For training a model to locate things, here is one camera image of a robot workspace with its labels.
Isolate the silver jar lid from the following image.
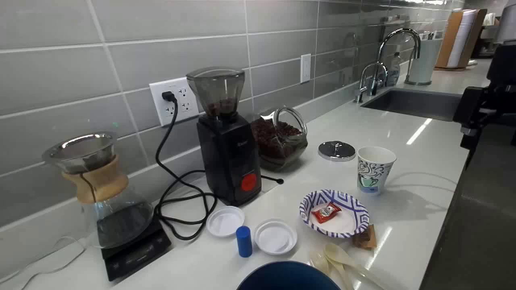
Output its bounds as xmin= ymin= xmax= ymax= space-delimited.
xmin=317 ymin=139 xmax=356 ymax=160

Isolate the black kitchen scale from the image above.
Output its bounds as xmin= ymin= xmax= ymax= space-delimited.
xmin=101 ymin=218 xmax=172 ymax=281

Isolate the chrome kitchen faucet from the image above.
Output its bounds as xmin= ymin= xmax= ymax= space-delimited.
xmin=354 ymin=27 xmax=420 ymax=102

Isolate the glass jar with coffee beans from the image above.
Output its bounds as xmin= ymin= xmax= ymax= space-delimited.
xmin=251 ymin=107 xmax=307 ymax=172

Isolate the blue patterned paper plate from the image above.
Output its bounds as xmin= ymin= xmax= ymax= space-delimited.
xmin=298 ymin=188 xmax=370 ymax=238

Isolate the black coffee grinder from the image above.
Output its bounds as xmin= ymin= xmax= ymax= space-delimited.
xmin=187 ymin=65 xmax=261 ymax=205

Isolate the wooden disposable cutlery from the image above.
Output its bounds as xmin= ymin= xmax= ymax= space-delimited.
xmin=309 ymin=241 xmax=387 ymax=290

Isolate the glass pour-over coffee maker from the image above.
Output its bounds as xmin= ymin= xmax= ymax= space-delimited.
xmin=41 ymin=131 xmax=151 ymax=247

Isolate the white light switch plate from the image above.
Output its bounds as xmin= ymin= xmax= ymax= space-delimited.
xmin=299 ymin=52 xmax=312 ymax=83

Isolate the white wall outlet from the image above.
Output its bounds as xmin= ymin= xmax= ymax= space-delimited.
xmin=149 ymin=77 xmax=198 ymax=125

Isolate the white round lid right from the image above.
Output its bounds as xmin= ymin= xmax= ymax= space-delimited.
xmin=254 ymin=218 xmax=298 ymax=255

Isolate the dark blue bowl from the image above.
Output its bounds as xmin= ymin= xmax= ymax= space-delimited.
xmin=237 ymin=260 xmax=340 ymax=290

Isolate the patterned paper cup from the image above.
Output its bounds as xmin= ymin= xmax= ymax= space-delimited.
xmin=357 ymin=146 xmax=396 ymax=194

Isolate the red sauce packet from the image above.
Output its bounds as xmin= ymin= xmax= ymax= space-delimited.
xmin=311 ymin=202 xmax=340 ymax=223

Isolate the brown food piece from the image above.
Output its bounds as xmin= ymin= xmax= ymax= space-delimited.
xmin=351 ymin=225 xmax=377 ymax=249

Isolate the small blue cylinder cap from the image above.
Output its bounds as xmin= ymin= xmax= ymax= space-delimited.
xmin=235 ymin=225 xmax=253 ymax=257

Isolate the black power cord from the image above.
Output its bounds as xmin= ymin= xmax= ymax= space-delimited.
xmin=153 ymin=89 xmax=219 ymax=241

